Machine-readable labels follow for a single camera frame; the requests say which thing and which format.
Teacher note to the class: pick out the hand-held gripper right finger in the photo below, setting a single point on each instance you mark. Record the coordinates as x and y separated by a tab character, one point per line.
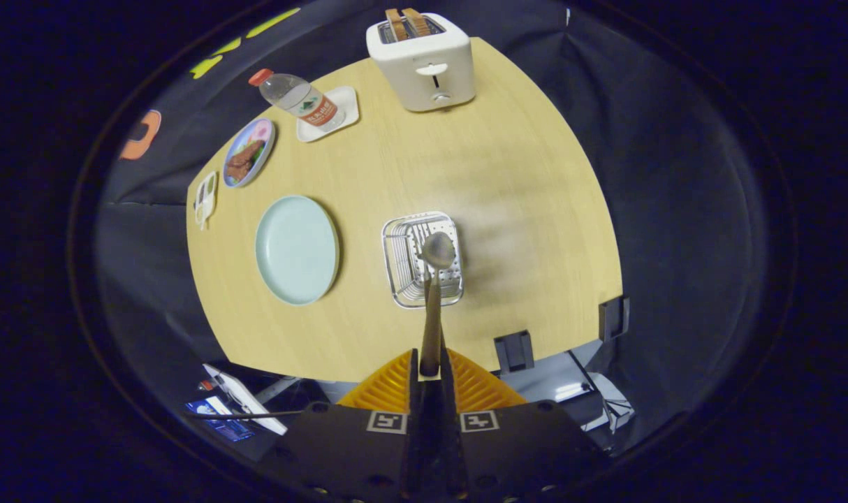
522	450

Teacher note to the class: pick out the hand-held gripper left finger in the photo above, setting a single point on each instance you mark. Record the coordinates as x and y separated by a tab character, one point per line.
354	450

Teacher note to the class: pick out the white equipment under table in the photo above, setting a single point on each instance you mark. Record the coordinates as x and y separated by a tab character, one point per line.
571	384

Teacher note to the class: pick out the black table clamp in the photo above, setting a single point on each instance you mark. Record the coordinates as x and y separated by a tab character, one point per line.
614	318
513	351

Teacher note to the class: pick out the white flat device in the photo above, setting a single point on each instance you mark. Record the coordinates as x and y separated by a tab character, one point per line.
242	398

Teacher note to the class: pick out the blue printed box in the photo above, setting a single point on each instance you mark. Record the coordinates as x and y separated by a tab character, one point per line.
218	419

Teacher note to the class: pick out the perforated metal drain basket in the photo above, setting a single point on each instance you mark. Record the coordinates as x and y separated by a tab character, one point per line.
399	279

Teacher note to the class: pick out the light green plate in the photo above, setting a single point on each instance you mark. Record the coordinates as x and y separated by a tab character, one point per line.
297	250

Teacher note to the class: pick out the small white divided dish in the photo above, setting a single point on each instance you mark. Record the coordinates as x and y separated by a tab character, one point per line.
206	199

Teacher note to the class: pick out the blue plate with food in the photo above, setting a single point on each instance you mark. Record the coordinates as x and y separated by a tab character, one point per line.
246	157

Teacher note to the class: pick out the white square coaster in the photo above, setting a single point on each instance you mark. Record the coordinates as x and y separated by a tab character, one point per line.
344	105

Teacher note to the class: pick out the clear water bottle red cap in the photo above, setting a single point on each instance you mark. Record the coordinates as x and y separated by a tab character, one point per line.
302	98

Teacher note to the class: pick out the white toaster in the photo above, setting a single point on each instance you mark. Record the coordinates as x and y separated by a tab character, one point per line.
424	70

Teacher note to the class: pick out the toast bread slice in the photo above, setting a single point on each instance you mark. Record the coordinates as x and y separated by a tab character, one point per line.
396	24
418	21

